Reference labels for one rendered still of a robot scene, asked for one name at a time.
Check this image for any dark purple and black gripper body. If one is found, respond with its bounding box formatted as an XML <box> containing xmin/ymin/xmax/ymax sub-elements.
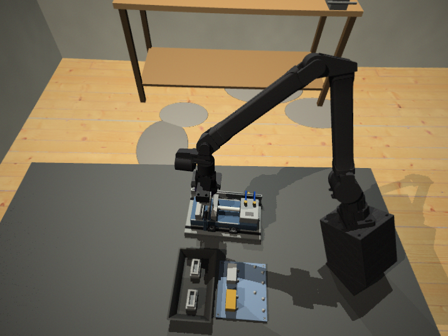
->
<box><xmin>191</xmin><ymin>171</ymin><xmax>221</xmax><ymax>192</ymax></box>

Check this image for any yellow block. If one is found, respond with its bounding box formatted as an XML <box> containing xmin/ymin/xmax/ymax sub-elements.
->
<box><xmin>225</xmin><ymin>289</ymin><xmax>236</xmax><ymax>312</ymax></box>

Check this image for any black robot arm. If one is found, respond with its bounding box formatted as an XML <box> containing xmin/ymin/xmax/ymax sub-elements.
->
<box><xmin>174</xmin><ymin>53</ymin><xmax>375</xmax><ymax>230</ymax></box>

